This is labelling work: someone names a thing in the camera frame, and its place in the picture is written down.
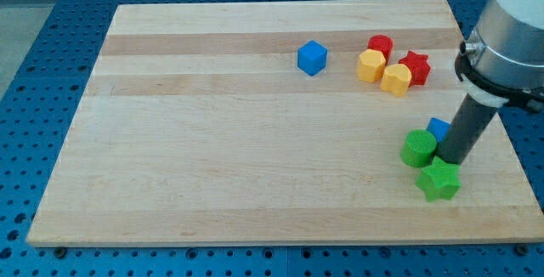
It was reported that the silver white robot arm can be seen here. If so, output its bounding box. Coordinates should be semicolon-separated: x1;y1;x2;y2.
455;0;543;113

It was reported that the blue triangle block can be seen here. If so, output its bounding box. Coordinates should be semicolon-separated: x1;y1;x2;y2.
426;117;451;144

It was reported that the light wooden board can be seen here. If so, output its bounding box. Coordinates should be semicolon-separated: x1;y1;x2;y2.
26;0;543;247

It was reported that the blue cube block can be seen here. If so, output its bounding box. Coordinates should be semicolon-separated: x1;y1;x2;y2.
297;41;328;76

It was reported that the yellow hexagon block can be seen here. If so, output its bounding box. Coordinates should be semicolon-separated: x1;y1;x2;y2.
356;48;386;83

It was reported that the yellow heart block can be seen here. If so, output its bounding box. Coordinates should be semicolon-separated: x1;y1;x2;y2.
380;64;412;97

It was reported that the red cylinder block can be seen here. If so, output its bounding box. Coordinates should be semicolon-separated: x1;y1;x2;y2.
367;34;394;61

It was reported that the green cylinder block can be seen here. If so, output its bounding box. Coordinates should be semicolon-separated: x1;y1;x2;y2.
399;129;438;168

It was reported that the red star block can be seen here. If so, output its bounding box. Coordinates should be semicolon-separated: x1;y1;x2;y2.
398;50;431;86

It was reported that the green star block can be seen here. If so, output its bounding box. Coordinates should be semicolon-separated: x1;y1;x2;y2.
416;156;462;202

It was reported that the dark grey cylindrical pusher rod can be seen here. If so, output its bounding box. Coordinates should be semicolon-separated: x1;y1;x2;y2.
436;94;497;165

